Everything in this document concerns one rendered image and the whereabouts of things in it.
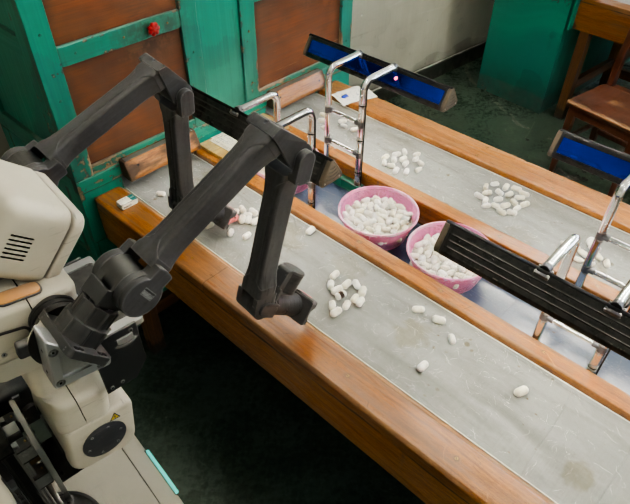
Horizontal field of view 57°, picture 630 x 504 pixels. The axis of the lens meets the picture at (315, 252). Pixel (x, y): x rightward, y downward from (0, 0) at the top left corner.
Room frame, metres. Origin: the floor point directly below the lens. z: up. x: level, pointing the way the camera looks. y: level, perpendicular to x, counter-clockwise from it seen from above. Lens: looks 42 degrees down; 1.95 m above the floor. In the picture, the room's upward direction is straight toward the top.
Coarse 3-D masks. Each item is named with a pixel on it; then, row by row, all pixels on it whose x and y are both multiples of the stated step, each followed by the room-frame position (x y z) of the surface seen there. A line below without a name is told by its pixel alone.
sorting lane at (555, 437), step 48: (144, 192) 1.62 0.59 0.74; (240, 192) 1.63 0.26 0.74; (240, 240) 1.38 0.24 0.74; (288, 240) 1.38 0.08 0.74; (384, 288) 1.17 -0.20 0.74; (336, 336) 0.99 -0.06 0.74; (384, 336) 0.99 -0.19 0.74; (432, 336) 0.99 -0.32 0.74; (480, 336) 0.99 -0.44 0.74; (432, 384) 0.84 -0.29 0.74; (480, 384) 0.84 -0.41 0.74; (528, 384) 0.84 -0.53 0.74; (480, 432) 0.71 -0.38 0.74; (528, 432) 0.71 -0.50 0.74; (576, 432) 0.71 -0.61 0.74; (624, 432) 0.71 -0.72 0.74; (528, 480) 0.60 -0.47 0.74; (576, 480) 0.60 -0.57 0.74; (624, 480) 0.60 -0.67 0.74
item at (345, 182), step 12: (336, 60) 1.85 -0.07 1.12; (348, 60) 1.87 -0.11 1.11; (384, 72) 1.78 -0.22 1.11; (360, 96) 1.71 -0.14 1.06; (360, 108) 1.71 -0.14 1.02; (348, 120) 1.75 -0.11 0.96; (360, 120) 1.71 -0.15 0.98; (324, 132) 1.82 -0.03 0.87; (360, 132) 1.71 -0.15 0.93; (324, 144) 1.82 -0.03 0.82; (336, 144) 1.78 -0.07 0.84; (360, 144) 1.71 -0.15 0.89; (360, 156) 1.71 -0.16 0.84; (360, 168) 1.71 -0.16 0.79; (336, 180) 1.77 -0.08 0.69; (348, 180) 1.74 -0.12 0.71; (360, 180) 1.71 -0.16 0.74
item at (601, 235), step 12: (624, 180) 1.18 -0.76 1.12; (624, 192) 1.15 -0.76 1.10; (612, 204) 1.15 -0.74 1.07; (612, 216) 1.15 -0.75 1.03; (600, 228) 1.15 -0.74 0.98; (600, 240) 1.15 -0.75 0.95; (612, 240) 1.13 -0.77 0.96; (588, 252) 1.16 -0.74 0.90; (588, 264) 1.15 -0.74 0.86; (600, 276) 1.12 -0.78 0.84
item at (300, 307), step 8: (288, 296) 0.96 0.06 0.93; (296, 296) 0.98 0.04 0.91; (304, 296) 0.99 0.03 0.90; (296, 304) 0.96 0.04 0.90; (304, 304) 0.97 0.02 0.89; (312, 304) 0.96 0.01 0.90; (288, 312) 0.93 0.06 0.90; (296, 312) 0.95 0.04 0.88; (304, 312) 0.95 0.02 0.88; (296, 320) 0.95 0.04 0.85; (304, 320) 0.94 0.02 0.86
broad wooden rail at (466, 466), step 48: (192, 288) 1.20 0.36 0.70; (240, 336) 1.06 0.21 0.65; (288, 336) 0.97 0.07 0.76; (288, 384) 0.93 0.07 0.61; (336, 384) 0.82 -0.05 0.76; (384, 384) 0.82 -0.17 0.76; (384, 432) 0.71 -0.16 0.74; (432, 432) 0.69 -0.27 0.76; (432, 480) 0.61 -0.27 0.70; (480, 480) 0.58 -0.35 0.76
